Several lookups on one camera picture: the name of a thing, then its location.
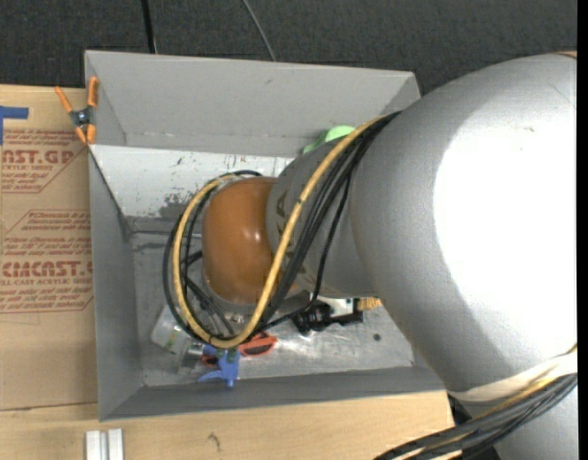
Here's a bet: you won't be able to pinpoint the orange sunglasses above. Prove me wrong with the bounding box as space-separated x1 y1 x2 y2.
201 331 280 367

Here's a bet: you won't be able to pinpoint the black cylinder on white bracket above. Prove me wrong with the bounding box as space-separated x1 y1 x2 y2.
292 297 365 337

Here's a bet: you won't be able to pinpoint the grey metal bin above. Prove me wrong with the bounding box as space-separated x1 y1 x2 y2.
83 49 452 423

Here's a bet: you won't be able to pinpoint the brown cardboard board red print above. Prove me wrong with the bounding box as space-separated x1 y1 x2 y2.
0 82 101 414

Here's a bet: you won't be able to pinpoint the light green soft toy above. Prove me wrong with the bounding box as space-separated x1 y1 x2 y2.
302 124 358 155

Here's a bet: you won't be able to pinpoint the blue spray bottle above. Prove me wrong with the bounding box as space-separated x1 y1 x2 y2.
196 344 242 390

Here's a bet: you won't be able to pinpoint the clear plastic bottle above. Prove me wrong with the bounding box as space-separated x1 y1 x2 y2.
150 303 192 355

